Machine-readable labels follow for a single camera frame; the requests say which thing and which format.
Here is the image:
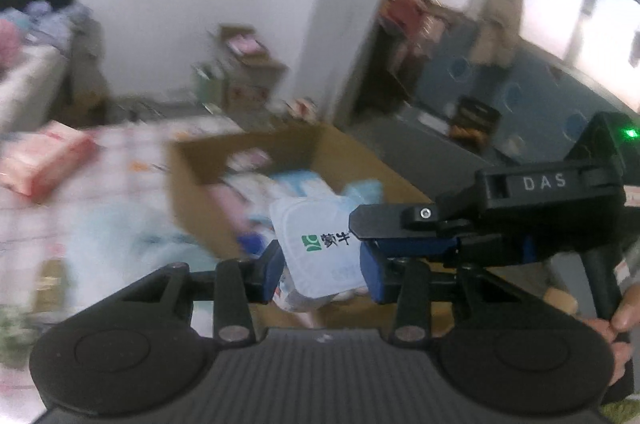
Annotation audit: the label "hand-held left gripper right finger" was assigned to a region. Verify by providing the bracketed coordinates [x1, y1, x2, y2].
[360, 241, 545, 345]

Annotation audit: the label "small cardboard boxes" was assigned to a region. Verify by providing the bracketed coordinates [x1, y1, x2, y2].
[192, 24, 291, 115]

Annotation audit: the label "pile of blue clothes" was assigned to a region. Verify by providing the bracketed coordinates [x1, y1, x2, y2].
[0, 1, 91, 54]

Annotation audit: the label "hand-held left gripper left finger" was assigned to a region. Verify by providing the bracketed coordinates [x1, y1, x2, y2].
[107, 240, 286, 345]

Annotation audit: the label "white pouch with green logo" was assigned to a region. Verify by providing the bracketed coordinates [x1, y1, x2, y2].
[269, 195, 371, 299]

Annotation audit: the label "large cardboard box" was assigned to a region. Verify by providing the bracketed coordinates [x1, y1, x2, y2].
[167, 124, 451, 335]

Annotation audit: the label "person's right hand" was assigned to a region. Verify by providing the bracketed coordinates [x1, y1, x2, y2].
[582, 283, 640, 386]

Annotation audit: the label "pink quilt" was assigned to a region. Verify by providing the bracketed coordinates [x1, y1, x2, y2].
[0, 18, 23, 69]

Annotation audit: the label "white mesh cloth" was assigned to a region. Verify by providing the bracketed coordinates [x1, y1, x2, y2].
[65, 204, 221, 285]

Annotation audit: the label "black bag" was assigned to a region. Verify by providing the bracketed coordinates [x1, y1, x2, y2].
[450, 96, 501, 149]

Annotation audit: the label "hanging beige coat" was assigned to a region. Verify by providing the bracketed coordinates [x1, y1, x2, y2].
[462, 0, 541, 67]

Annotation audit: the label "blue dotted panel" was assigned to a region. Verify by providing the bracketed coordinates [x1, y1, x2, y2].
[415, 21, 601, 155]

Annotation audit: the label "cluttered shelf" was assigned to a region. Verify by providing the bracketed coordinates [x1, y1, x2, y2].
[380, 0, 461, 115]

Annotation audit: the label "pink plaid mat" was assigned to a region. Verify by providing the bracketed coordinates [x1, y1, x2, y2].
[0, 114, 246, 305]

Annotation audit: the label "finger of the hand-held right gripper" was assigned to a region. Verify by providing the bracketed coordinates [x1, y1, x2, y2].
[460, 234, 538, 269]
[349, 194, 481, 262]

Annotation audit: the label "red wipes packet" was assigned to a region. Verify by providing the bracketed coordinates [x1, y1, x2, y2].
[0, 126, 98, 205]

